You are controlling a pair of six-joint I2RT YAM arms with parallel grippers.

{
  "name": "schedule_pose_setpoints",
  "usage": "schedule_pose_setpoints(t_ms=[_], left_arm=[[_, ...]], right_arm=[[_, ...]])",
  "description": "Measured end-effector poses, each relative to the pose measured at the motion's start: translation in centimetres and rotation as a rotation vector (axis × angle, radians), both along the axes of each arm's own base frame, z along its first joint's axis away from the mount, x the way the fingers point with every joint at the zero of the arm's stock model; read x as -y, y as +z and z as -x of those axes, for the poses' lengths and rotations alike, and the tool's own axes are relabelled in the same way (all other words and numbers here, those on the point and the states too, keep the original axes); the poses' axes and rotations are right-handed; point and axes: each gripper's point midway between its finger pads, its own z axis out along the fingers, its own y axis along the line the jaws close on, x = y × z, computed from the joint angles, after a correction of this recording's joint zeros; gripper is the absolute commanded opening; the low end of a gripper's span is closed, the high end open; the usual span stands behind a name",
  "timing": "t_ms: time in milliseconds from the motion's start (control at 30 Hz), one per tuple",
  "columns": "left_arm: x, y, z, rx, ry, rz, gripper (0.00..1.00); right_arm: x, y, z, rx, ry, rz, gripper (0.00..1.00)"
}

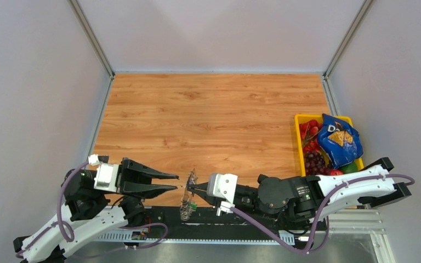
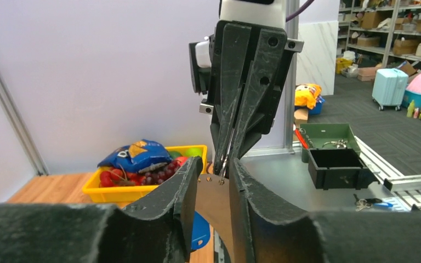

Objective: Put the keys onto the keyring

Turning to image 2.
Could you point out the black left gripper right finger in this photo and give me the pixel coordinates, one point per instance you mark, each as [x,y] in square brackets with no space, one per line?
[266,227]

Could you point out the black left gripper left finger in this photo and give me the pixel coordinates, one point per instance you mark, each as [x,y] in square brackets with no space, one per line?
[162,224]

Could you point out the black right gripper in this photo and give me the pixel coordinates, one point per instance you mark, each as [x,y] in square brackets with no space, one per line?
[245,82]

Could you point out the large metal key ring plate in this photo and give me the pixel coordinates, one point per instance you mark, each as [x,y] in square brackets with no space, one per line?
[213,203]

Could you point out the keys on floor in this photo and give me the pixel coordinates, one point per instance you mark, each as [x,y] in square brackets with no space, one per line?
[367,203]

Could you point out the dark grapes bunch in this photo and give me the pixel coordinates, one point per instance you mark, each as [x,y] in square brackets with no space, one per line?
[160,175]

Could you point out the red apple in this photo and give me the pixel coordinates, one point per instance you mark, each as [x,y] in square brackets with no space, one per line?
[180,160]

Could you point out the green lime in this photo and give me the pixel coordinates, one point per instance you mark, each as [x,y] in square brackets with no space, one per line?
[193,151]

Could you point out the yellow plastic bin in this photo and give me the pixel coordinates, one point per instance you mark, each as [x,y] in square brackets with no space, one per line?
[130,193]

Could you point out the blue chips bag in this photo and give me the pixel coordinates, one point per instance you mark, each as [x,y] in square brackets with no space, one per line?
[138,157]

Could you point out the red cherries bunch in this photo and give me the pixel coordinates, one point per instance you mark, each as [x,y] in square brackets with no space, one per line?
[114,177]

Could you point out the yellow plush toy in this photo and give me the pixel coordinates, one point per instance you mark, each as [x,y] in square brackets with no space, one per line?
[306,95]

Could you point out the black plastic box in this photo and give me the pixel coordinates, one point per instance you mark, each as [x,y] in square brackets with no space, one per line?
[338,169]

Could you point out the green metal box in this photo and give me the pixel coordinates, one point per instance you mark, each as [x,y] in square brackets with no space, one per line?
[329,136]

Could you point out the light blue suitcase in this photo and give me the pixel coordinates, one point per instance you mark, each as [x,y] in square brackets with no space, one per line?
[389,88]

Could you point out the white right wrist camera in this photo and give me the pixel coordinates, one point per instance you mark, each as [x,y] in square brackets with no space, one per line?
[264,13]

